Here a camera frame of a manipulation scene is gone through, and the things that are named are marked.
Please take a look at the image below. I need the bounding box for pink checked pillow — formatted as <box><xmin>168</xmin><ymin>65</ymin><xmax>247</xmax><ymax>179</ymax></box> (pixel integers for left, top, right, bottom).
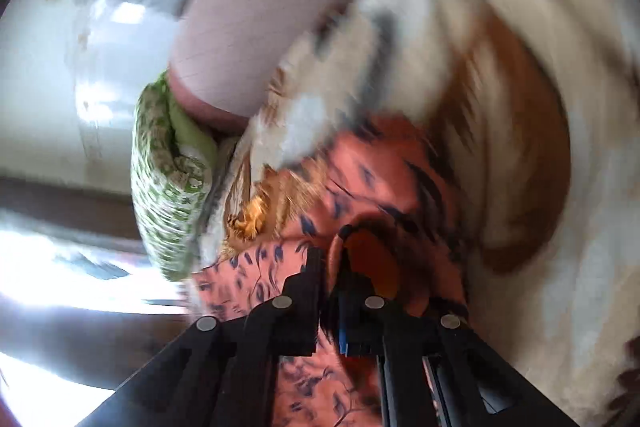
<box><xmin>167</xmin><ymin>0</ymin><xmax>451</xmax><ymax>132</ymax></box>

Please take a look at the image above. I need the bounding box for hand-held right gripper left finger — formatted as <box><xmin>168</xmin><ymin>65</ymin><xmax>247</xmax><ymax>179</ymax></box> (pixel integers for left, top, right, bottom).
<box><xmin>77</xmin><ymin>248</ymin><xmax>327</xmax><ymax>427</ymax></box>

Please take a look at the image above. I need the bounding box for leaf print fleece blanket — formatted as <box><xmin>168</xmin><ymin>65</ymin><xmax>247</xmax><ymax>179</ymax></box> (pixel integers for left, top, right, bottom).
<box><xmin>220</xmin><ymin>0</ymin><xmax>640</xmax><ymax>427</ymax></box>

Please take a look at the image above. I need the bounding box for orange floral garment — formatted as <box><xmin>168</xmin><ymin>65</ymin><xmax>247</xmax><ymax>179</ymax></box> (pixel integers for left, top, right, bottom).
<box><xmin>192</xmin><ymin>114</ymin><xmax>472</xmax><ymax>427</ymax></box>

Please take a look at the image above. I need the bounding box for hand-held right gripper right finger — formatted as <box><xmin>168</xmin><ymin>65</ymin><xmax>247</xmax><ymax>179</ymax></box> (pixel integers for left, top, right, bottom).
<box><xmin>329</xmin><ymin>264</ymin><xmax>581</xmax><ymax>427</ymax></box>

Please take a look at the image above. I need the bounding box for window with patterned glass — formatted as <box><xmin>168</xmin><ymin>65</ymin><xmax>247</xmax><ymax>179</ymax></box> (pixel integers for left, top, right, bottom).
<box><xmin>0</xmin><ymin>177</ymin><xmax>193</xmax><ymax>408</ymax></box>

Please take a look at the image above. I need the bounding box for green patterned pillow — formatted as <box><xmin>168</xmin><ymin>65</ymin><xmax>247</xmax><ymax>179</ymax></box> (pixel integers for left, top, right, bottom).
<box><xmin>130</xmin><ymin>69</ymin><xmax>236</xmax><ymax>283</ymax></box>

